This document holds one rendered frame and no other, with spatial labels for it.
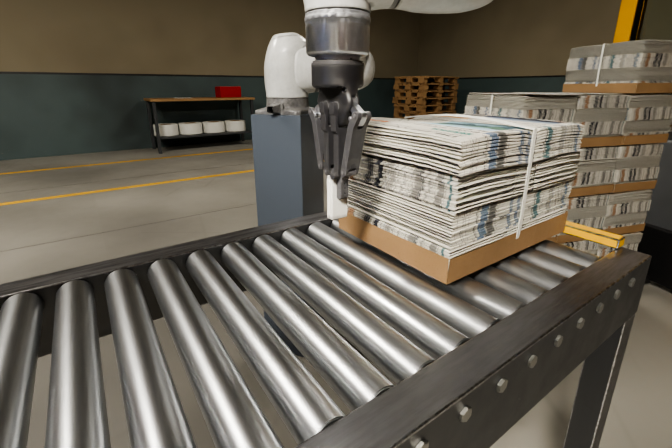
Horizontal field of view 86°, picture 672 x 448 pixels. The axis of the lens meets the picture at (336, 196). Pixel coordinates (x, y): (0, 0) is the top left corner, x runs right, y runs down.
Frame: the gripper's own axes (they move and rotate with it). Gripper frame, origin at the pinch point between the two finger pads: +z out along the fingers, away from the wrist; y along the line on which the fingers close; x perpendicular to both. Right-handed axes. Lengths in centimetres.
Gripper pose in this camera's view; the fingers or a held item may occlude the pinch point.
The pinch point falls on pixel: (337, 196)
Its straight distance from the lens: 57.3
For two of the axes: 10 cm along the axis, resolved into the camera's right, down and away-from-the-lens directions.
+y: -5.7, -2.4, 7.8
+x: -8.2, 1.7, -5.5
